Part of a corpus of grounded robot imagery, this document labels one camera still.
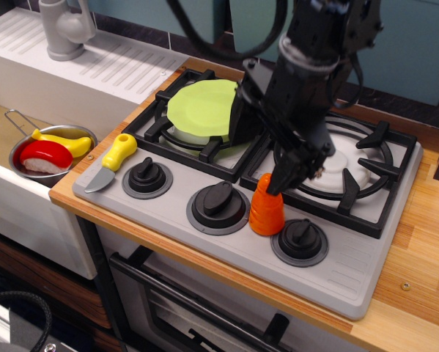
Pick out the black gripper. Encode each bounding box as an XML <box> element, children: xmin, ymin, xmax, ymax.
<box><xmin>229</xmin><ymin>53</ymin><xmax>339</xmax><ymax>195</ymax></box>

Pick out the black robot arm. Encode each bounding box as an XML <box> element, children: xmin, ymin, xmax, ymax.
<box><xmin>229</xmin><ymin>1</ymin><xmax>383</xmax><ymax>195</ymax></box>

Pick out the orange toy carrot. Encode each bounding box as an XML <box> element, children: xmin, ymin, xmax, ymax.
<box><xmin>248</xmin><ymin>173</ymin><xmax>285</xmax><ymax>236</ymax></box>

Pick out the light green plastic plate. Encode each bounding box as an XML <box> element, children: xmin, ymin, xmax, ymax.
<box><xmin>166</xmin><ymin>79</ymin><xmax>237</xmax><ymax>138</ymax></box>

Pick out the black middle stove knob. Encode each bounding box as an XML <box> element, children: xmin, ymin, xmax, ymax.
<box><xmin>186</xmin><ymin>181</ymin><xmax>251</xmax><ymax>236</ymax></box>

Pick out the black stove knob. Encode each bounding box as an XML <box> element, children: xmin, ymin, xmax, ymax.
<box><xmin>186</xmin><ymin>181</ymin><xmax>251</xmax><ymax>236</ymax></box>
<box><xmin>271</xmin><ymin>219</ymin><xmax>329</xmax><ymax>268</ymax></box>
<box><xmin>122</xmin><ymin>157</ymin><xmax>173</xmax><ymax>199</ymax></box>

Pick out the black left burner grate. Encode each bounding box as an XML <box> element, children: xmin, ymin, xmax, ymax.
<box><xmin>125</xmin><ymin>69</ymin><xmax>268</xmax><ymax>183</ymax></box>

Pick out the black burner grate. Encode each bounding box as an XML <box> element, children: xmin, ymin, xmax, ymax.
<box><xmin>125</xmin><ymin>69</ymin><xmax>268</xmax><ymax>183</ymax></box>
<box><xmin>239</xmin><ymin>109</ymin><xmax>418</xmax><ymax>241</ymax></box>

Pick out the black right burner grate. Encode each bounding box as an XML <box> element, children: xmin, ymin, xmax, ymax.
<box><xmin>239</xmin><ymin>109</ymin><xmax>418</xmax><ymax>241</ymax></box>

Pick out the grey toy stove top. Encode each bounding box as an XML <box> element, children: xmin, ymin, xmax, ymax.
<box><xmin>73</xmin><ymin>69</ymin><xmax>423</xmax><ymax>320</ymax></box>

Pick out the black right stove knob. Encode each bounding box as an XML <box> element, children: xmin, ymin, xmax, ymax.
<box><xmin>271</xmin><ymin>219</ymin><xmax>329</xmax><ymax>268</ymax></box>

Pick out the black left stove knob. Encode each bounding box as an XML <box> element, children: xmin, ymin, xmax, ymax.
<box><xmin>122</xmin><ymin>157</ymin><xmax>173</xmax><ymax>199</ymax></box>

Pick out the white toy sink unit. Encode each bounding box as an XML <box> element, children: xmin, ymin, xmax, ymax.
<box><xmin>0</xmin><ymin>8</ymin><xmax>187</xmax><ymax>279</ymax></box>

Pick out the yellow toy banana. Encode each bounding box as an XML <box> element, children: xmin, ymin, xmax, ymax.
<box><xmin>32</xmin><ymin>129</ymin><xmax>92</xmax><ymax>158</ymax></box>

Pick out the toy oven door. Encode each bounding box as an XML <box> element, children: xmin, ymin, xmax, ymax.
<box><xmin>108</xmin><ymin>246</ymin><xmax>360</xmax><ymax>351</ymax></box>

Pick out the small metal pot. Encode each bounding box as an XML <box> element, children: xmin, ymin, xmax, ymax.
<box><xmin>4</xmin><ymin>109</ymin><xmax>97</xmax><ymax>187</ymax></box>

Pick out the red and white toy sushi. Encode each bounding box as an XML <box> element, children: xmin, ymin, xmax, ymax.
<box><xmin>19</xmin><ymin>140</ymin><xmax>73</xmax><ymax>175</ymax></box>

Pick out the grey toy faucet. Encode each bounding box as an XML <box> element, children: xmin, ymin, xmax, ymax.
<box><xmin>39</xmin><ymin>0</ymin><xmax>96</xmax><ymax>62</ymax></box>

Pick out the yellow handled toy knife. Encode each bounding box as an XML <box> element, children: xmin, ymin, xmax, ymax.
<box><xmin>84</xmin><ymin>133</ymin><xmax>138</xmax><ymax>194</ymax></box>

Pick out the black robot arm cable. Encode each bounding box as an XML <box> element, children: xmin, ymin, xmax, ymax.
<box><xmin>166</xmin><ymin>0</ymin><xmax>289</xmax><ymax>62</ymax></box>

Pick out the black braided cable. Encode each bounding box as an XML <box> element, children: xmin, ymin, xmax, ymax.
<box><xmin>0</xmin><ymin>290</ymin><xmax>54</xmax><ymax>352</ymax></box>

